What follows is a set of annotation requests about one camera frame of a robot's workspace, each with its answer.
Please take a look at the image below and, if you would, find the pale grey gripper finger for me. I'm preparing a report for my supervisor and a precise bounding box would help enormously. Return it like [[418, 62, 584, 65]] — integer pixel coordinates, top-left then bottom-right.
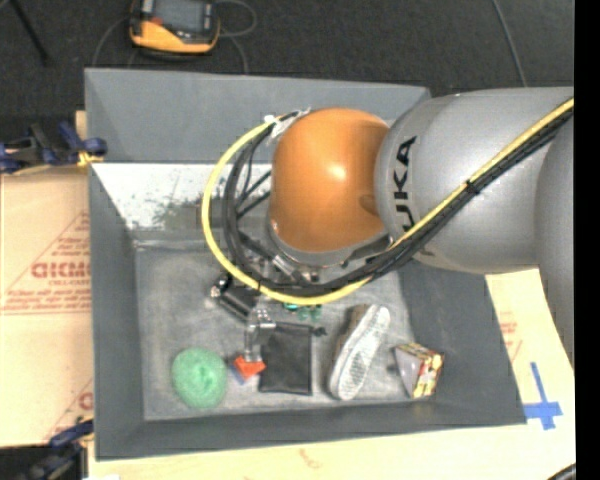
[[243, 309, 278, 365]]

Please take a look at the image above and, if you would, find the black cloth pouch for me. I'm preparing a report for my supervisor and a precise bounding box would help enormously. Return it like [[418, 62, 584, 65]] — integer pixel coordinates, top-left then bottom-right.
[[257, 320, 315, 397]]

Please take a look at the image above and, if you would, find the green round scrubber sponge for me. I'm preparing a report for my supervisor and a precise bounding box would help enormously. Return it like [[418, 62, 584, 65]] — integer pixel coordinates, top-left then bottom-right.
[[170, 346, 229, 410]]

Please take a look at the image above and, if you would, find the small red and blue block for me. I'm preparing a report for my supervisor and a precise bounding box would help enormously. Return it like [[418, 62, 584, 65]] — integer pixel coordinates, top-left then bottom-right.
[[231, 353, 268, 386]]

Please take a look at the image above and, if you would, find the brown shoe with white sole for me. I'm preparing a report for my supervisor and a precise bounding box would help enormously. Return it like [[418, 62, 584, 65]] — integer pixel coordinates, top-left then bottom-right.
[[327, 303, 393, 402]]

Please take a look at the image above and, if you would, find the brown cardboard board red print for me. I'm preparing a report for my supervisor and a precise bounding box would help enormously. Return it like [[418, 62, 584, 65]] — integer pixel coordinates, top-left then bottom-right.
[[0, 109, 575, 450]]

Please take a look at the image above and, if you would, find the grey metal bin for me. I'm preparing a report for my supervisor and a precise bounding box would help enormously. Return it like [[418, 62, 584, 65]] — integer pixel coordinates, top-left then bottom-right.
[[83, 67, 528, 460]]

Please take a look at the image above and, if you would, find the colourful printed box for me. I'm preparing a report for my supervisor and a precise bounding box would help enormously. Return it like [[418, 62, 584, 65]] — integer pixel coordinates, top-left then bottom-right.
[[393, 342, 446, 400]]

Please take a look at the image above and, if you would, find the black cylinder on white bracket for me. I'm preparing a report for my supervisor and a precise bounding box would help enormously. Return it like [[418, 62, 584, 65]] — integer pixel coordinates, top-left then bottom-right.
[[209, 271, 235, 300]]

